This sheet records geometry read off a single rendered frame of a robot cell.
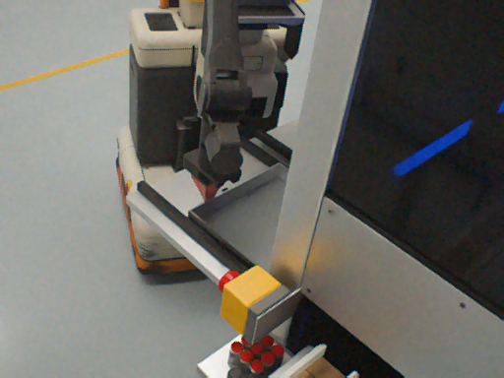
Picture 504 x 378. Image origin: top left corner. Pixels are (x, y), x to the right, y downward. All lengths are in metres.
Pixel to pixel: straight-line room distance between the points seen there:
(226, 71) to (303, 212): 0.34
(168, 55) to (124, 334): 0.94
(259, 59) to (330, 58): 1.15
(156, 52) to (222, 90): 1.04
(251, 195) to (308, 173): 0.49
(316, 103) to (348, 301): 0.28
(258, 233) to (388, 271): 0.46
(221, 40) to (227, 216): 0.36
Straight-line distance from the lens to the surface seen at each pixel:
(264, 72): 1.92
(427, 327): 0.81
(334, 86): 0.74
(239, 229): 1.22
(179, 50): 2.10
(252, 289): 0.91
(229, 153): 1.05
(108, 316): 2.20
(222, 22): 1.10
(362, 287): 0.85
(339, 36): 0.72
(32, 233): 2.51
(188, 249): 1.17
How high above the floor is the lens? 1.70
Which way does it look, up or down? 39 degrees down
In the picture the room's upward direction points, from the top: 9 degrees clockwise
